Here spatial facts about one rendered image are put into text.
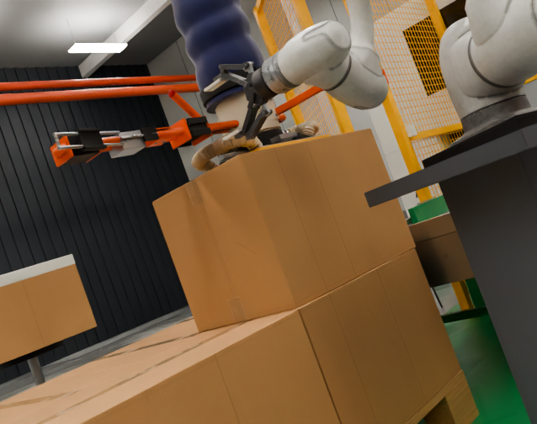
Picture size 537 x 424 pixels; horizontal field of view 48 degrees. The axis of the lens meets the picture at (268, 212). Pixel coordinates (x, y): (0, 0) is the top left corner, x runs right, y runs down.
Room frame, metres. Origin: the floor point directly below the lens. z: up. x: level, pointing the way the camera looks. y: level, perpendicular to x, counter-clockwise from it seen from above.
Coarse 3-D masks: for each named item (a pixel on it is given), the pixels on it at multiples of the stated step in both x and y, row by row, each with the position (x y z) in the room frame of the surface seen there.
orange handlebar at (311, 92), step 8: (312, 88) 1.70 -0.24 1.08; (320, 88) 1.69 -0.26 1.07; (296, 96) 1.75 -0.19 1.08; (304, 96) 1.73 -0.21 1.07; (312, 96) 1.73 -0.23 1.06; (288, 104) 1.77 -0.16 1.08; (296, 104) 1.76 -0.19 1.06; (280, 112) 1.80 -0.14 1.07; (232, 120) 1.75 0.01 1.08; (280, 120) 1.92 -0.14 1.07; (160, 128) 1.55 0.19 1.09; (168, 128) 1.57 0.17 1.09; (176, 128) 1.59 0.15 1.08; (216, 128) 1.69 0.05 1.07; (224, 128) 1.72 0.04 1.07; (112, 136) 1.44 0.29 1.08; (160, 136) 1.54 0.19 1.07; (168, 136) 1.56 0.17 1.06; (64, 144) 1.35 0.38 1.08; (152, 144) 1.56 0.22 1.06; (160, 144) 1.60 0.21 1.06; (56, 152) 1.35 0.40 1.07; (64, 152) 1.35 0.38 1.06
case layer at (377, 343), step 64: (192, 320) 2.30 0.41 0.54; (256, 320) 1.55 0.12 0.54; (320, 320) 1.50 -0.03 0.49; (384, 320) 1.69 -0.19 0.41; (64, 384) 1.70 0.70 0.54; (128, 384) 1.25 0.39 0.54; (192, 384) 1.19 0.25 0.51; (256, 384) 1.31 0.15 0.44; (320, 384) 1.44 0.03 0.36; (384, 384) 1.61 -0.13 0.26
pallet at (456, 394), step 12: (456, 384) 1.86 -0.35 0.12; (444, 396) 1.80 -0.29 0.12; (456, 396) 1.84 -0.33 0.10; (468, 396) 1.88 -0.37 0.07; (432, 408) 1.73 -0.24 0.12; (444, 408) 1.81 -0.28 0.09; (456, 408) 1.82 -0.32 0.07; (468, 408) 1.87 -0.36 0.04; (420, 420) 1.68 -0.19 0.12; (432, 420) 1.84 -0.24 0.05; (444, 420) 1.82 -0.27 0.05; (456, 420) 1.80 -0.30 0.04; (468, 420) 1.85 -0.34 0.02
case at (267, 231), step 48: (336, 144) 1.76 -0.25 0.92; (192, 192) 1.62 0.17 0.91; (240, 192) 1.50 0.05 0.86; (288, 192) 1.56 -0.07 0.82; (336, 192) 1.70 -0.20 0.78; (192, 240) 1.67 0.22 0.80; (240, 240) 1.55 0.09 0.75; (288, 240) 1.52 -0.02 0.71; (336, 240) 1.65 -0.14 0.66; (384, 240) 1.80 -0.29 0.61; (192, 288) 1.72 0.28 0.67; (240, 288) 1.59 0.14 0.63; (288, 288) 1.48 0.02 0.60; (336, 288) 1.60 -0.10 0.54
